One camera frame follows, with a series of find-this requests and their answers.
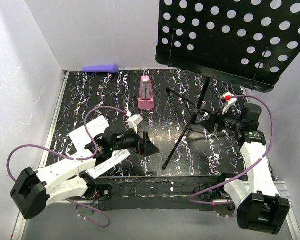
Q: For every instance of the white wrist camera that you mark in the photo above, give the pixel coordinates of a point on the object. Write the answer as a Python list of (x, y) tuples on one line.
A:
[(134, 121), (229, 100)]

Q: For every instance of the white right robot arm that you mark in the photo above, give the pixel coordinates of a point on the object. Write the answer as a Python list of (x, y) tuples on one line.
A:
[(259, 207)]

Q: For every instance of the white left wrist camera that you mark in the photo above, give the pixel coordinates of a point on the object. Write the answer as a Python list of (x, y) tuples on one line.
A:
[(134, 121)]

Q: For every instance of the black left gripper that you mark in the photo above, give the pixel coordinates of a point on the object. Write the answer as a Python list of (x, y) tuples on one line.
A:
[(143, 146)]

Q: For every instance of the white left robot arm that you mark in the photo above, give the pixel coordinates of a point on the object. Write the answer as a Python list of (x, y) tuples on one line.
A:
[(34, 190)]

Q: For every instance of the white sheet music page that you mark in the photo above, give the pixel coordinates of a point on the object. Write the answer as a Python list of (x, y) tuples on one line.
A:
[(85, 147)]

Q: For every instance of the aluminium front rail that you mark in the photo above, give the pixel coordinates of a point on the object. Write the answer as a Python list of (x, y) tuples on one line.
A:
[(282, 189)]

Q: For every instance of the black folding music stand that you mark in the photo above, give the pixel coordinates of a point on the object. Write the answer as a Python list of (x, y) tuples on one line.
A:
[(249, 43)]

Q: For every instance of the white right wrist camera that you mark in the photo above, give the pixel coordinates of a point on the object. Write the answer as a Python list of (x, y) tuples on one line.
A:
[(229, 100)]

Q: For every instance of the pink metronome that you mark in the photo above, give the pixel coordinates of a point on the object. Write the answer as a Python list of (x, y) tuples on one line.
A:
[(146, 94)]

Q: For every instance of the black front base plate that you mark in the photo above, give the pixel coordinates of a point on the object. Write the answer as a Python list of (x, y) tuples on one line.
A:
[(154, 192)]

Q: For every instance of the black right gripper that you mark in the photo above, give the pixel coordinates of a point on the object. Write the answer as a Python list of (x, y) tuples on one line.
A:
[(209, 124)]

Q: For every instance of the aluminium rail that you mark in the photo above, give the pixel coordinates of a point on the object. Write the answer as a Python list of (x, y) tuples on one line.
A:
[(48, 142), (282, 189)]

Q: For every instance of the aluminium left side rail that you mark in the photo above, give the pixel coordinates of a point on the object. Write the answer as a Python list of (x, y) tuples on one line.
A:
[(48, 142)]

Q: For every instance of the purple cylindrical case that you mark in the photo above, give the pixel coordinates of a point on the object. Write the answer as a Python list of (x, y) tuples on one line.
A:
[(101, 69)]

